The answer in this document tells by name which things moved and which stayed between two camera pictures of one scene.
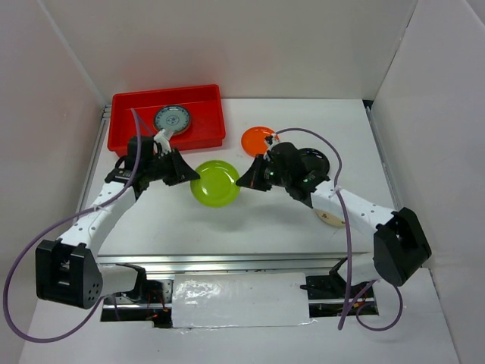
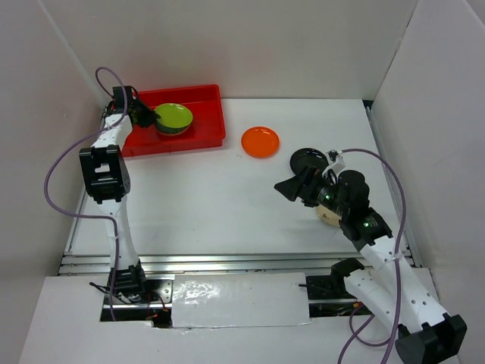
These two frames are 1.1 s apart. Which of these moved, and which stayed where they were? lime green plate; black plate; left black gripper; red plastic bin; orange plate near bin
Moved: left black gripper; lime green plate
Stayed: red plastic bin; black plate; orange plate near bin
